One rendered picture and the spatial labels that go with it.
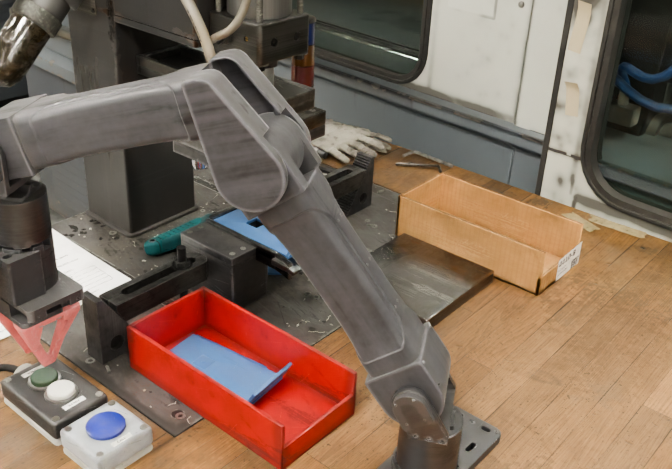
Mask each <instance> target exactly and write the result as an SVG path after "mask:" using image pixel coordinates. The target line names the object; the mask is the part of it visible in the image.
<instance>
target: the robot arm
mask: <svg viewBox="0 0 672 469"><path fill-rule="evenodd" d="M178 140H184V141H197V140H200V142H201V145H202V148H203V151H204V154H205V157H206V159H207V162H208V165H209V168H210V171H211V174H212V177H213V180H214V183H215V185H216V188H217V190H218V192H219V193H220V195H221V196H222V197H223V198H224V199H225V200H226V201H227V202H228V203H229V204H230V205H232V206H234V207H235V208H237V209H240V210H241V211H242V212H243V214H244V215H245V217H246V218H247V219H248V220H251V219H253V218H255V217H257V216H258V218H259V219H260V221H261V222H262V224H263V225H264V226H265V228H266V229H267V230H268V231H269V232H270V233H271V234H273V235H275V236H276V237H277V239H278V240H279V241H280V242H281V243H282V244H283V246H284V247H285V248H286V249H287V250H288V252H289V253H290V254H291V255H292V257H293V258H294V259H295V261H296V262H297V263H298V265H299V266H300V268H301V269H302V270H303V272H304V273H305V275H306V276H307V277H308V279H309V280H310V282H311V283H312V285H313V286H314V287H315V289H316V290H317V292H318V293H319V295H320V296H321V297H322V299H323V300H324V302H325V303H326V304H327V306H328V307H329V309H330V310H331V312H332V313H333V314H334V316H335V317H336V319H337V320H338V322H339V323H340V325H341V326H342V328H343V329H344V331H345V332H346V334H347V336H348V337H349V339H350V341H351V342H352V344H353V346H354V348H355V350H356V353H357V356H358V358H359V360H360V362H361V364H362V365H363V367H364V368H365V369H366V371H367V372H368V374H367V378H366V381H365V385H366V387H367V388H368V390H369V391H370V392H371V394H372V395H373V397H374V398H375V399H376V401H377V402H378V404H379V405H380V406H381V408H382V409H383V411H384V412H385V413H386V414H387V415H388V416H389V417H390V418H391V419H393V420H394V421H396V422H398V423H399V424H400V425H399V435H398V444H397V446H396V447H395V449H394V451H393V454H392V455H391V456H390V457H389V458H388V459H387V460H386V461H385V462H383V463H382V464H381V465H380V466H379V467H378V468H377V469H474V468H475V467H476V466H477V465H478V464H479V463H480V462H481V461H482V460H483V459H484V458H485V457H486V456H487V455H488V454H489V453H490V452H491V451H492V450H493V449H494V448H495V447H496V446H497V445H498V444H499V442H500V437H501V432H500V430H499V429H498V428H496V427H494V426H492V425H491V424H489V423H487V422H485V421H483V420H481V419H480V418H478V417H476V416H474V415H472V414H470V413H468V412H467V411H465V410H463V409H461V408H459V407H457V406H454V405H453V403H454V396H455V389H456V384H455V382H454V380H453V378H452V376H451V374H450V366H451V357H450V353H449V351H448V349H447V348H446V346H445V345H444V343H443V342H442V340H441V339H440V337H439V336H438V334H437V333H436V331H435V330H434V328H433V327H432V325H431V324H430V322H426V323H424V324H423V323H422V322H421V320H420V319H419V317H418V316H417V314H416V313H415V312H414V311H413V310H412V309H411V308H409V307H408V306H407V305H406V304H405V303H404V301H403V300H402V299H401V298H400V296H399V295H398V294H397V292H396V291H395V290H394V288H393V287H392V285H391V284H390V283H389V281H388V280H387V278H386V277H385V275H384V274H383V272H382V271H381V269H380V268H379V266H378V265H377V263H376V262H375V260H374V259H373V257H372V256H371V254H370V253H369V251H368V250H367V248H366V247H365V245H364V244H363V242H362V241H361V239H360V238H359V236H358V235H357V233H356V232H355V230H354V229H353V227H352V226H351V224H350V223H349V221H348V220H347V218H346V216H345V215H344V213H343V211H342V210H341V208H340V206H339V205H338V203H337V201H336V199H335V198H334V196H333V192H332V189H331V187H330V185H329V183H328V181H327V179H326V178H325V176H324V175H323V173H322V172H321V170H320V169H319V166H320V164H321V162H322V159H321V158H320V156H319V155H318V153H317V152H316V150H315V148H314V147H313V145H312V144H311V136H310V133H309V130H308V128H307V126H306V124H305V123H304V122H303V120H302V119H301V118H300V117H299V116H298V114H297V113H296V112H295V111H294V110H293V108H292V107H291V106H290V105H289V104H288V103H287V101H286V100H285V99H284V98H283V97H282V95H281V94H280V93H279V92H278V91H277V90H276V88H275V87H274V86H273V85H272V84H271V82H270V81H269V80H268V79H267V78H266V77H265V75H264V74H263V73H262V72H261V71H260V69H259V68H258V67H257V66H256V65H255V64H254V62H253V61H252V60H251V59H250V58H249V56H248V55H247V54H246V53H245V52H243V51H242V50H239V49H229V50H224V51H220V52H219V53H218V54H216V55H215V56H214V57H213V58H212V59H210V60H209V62H208V63H203V64H199V65H194V66H191V67H187V68H183V69H180V70H178V71H175V72H172V73H169V74H166V75H162V76H158V77H153V78H148V79H143V80H138V81H134V82H129V83H124V84H119V85H114V86H110V87H105V88H100V89H95V90H90V91H86V92H81V93H75V94H64V93H63V94H56V95H51V96H47V94H43V95H38V96H34V97H29V98H24V99H19V100H15V101H12V102H10V103H8V104H7V105H5V106H3V107H2V108H0V323H1V324H2V325H3V327H4V328H5V329H6V330H7V331H8V332H9V333H10V335H11V336H12V337H13V338H14V339H15V341H16V342H17V343H18V344H19V346H20V347H21V348H22V349H23V350H24V352H25V353H27V354H28V353H30V352H33V354H34V355H35V357H36V358H37V359H38V361H39V362H40V363H41V365H42V366H44V367H46V366H48V365H50V364H52V363H53V362H55V361H56V358H57V356H58V353H59V350H60V348H61V345H62V342H63V340H64V337H65V335H66V333H67V331H68V330H69V328H70V326H71V324H72V323H73V321H74V319H75V317H76V315H77V314H78V312H79V310H80V303H79V301H81V300H82V299H84V292H83V286H82V285H81V284H79V283H78V282H76V281H74V280H73V279H71V278H70V277H68V276H67V275H65V274H64V273H62V272H61V271H59V270H58V269H57V265H56V257H55V250H54V242H53V234H52V226H51V219H50V211H49V203H48V195H47V188H46V185H45V184H44V183H43V182H40V181H38V180H34V179H31V178H32V177H34V176H35V175H36V174H37V173H39V172H40V171H41V170H43V169H44V168H46V167H51V166H56V165H59V164H63V163H66V162H69V161H71V160H74V159H76V158H80V157H85V156H90V155H95V154H100V153H105V152H111V151H116V150H122V149H127V148H133V147H138V146H144V145H149V144H156V143H162V142H169V141H178ZM56 320H57V324H56V328H55V331H54V335H53V338H52V342H51V346H50V349H49V351H48V352H47V353H46V351H45V350H44V348H43V347H42V345H41V343H40V339H41V334H42V329H43V326H45V325H47V324H49V323H51V322H53V321H56ZM469 450H471V451H469Z"/></svg>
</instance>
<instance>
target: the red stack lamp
mask: <svg viewBox="0 0 672 469"><path fill-rule="evenodd" d="M314 65H315V64H314ZM314 65H312V66H308V67H300V66H295V65H293V64H291V81H294V82H297V83H300V84H303V85H306V86H309V87H311V86H313V85H314Z"/></svg>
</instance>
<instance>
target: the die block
mask: <svg viewBox="0 0 672 469"><path fill-rule="evenodd" d="M181 245H184V246H186V253H189V252H194V253H200V254H202V255H204V256H205V257H207V280H206V281H204V282H202V283H200V284H198V285H196V286H194V287H192V288H190V290H192V291H195V290H197V289H199V288H201V287H203V286H204V287H206V288H208V289H210V290H212V291H213V292H215V293H217V294H219V295H221V296H222V297H224V298H226V299H228V300H229V301H231V302H233V303H235V304H237V305H238V306H240V307H242V308H245V307H247V306H248V305H250V304H252V303H254V302H255V301H257V300H259V299H261V298H262V297H264V296H266V295H267V265H265V264H263V263H261V262H259V261H257V260H256V254H255V255H253V256H251V257H249V258H247V259H245V260H243V261H241V262H239V263H237V264H235V265H233V266H231V265H229V264H227V263H225V262H223V261H221V260H219V259H218V258H216V257H214V256H212V255H210V254H208V253H206V252H204V251H202V250H200V249H198V248H197V247H195V246H193V245H191V244H189V243H187V242H185V241H183V240H181Z"/></svg>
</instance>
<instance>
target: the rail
mask: <svg viewBox="0 0 672 469"><path fill-rule="evenodd" d="M206 223H208V224H210V225H212V226H214V227H216V228H218V229H220V230H222V231H224V232H226V233H228V234H230V235H232V236H234V237H236V238H238V239H240V240H242V241H244V242H246V243H248V244H250V245H252V246H254V247H256V260H257V261H259V262H261V263H263V264H265V265H267V266H269V267H271V268H273V269H275V266H274V265H272V264H271V260H272V259H270V258H271V256H272V258H273V257H275V256H276V253H278V252H277V251H275V250H273V249H271V248H269V247H267V246H265V245H263V244H261V243H259V242H257V241H255V240H253V239H251V238H249V237H246V236H244V235H242V234H240V233H238V232H236V231H234V230H232V229H230V228H228V227H226V226H224V225H222V224H220V223H218V222H216V221H214V220H212V219H210V218H207V219H206ZM257 249H258V250H260V251H262V252H264V253H265V254H266V255H267V254H269V255H271V256H270V258H268V257H266V256H264V254H263V253H262V252H260V251H258V252H260V253H258V252H257ZM261 253H262V254H261Z"/></svg>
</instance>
